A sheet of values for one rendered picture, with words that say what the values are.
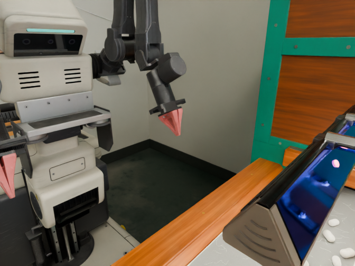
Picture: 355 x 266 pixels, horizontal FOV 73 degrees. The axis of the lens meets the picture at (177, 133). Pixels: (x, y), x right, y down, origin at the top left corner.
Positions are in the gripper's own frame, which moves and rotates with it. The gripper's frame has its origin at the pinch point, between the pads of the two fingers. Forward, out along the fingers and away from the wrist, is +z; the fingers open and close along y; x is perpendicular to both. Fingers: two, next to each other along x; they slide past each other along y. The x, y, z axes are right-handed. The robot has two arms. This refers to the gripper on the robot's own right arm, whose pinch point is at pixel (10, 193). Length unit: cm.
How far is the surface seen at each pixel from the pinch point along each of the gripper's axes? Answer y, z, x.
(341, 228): 67, 43, -27
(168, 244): 26.9, 26.6, -0.4
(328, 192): 27, 14, -42
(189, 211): 40.5, 24.7, 3.2
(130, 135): 146, -12, 185
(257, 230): 12.7, 11.2, -39.0
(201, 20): 174, -81, 62
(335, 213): 74, 42, -25
